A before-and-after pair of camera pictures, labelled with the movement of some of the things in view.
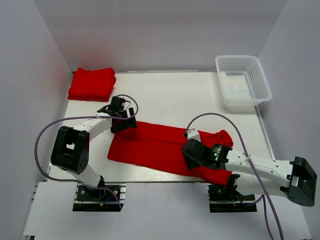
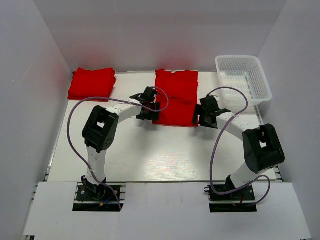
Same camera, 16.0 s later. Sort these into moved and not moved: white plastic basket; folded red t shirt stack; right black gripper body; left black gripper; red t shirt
Moved: red t shirt; right black gripper body; left black gripper
Not moved: folded red t shirt stack; white plastic basket
